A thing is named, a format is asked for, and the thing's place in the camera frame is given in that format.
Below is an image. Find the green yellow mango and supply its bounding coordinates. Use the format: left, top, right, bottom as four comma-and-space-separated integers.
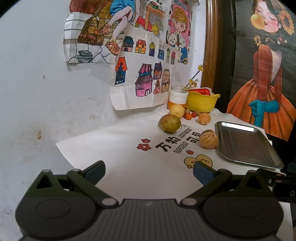
158, 114, 181, 133

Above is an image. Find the red plastic toy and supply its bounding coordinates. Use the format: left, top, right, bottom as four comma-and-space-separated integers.
189, 87, 212, 96

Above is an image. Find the houses drawing paper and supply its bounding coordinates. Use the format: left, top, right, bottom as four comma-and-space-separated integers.
110, 25, 181, 110

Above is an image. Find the metal tray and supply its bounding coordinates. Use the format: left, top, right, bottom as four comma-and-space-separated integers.
215, 121, 284, 169

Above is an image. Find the lady in orange dress poster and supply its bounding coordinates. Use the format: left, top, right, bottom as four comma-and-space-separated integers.
227, 1, 295, 140

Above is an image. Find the yellow flower branch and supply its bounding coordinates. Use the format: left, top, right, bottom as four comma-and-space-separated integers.
182, 61, 208, 92

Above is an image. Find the boy with fan drawing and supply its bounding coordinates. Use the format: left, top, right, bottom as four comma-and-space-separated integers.
63, 0, 168, 64

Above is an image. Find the brown wooden door frame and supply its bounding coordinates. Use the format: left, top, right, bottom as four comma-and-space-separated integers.
201, 0, 219, 89

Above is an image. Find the large striped tan melon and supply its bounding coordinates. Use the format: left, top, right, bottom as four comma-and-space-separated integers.
199, 129, 218, 149

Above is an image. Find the small orange tangerine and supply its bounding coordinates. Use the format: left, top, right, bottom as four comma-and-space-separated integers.
184, 113, 193, 120

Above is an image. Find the white orange glass jar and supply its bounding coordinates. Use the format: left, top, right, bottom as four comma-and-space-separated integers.
168, 85, 189, 109

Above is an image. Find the yellow plastic bowl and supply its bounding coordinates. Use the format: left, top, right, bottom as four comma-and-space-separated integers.
186, 91, 220, 113

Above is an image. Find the white printed table cloth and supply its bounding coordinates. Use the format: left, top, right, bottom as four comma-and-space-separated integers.
55, 108, 286, 241

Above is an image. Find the small striped orange melon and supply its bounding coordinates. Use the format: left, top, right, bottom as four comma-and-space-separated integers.
198, 113, 211, 126

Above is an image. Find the yellow lemon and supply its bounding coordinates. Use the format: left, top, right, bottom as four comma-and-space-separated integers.
170, 104, 185, 118

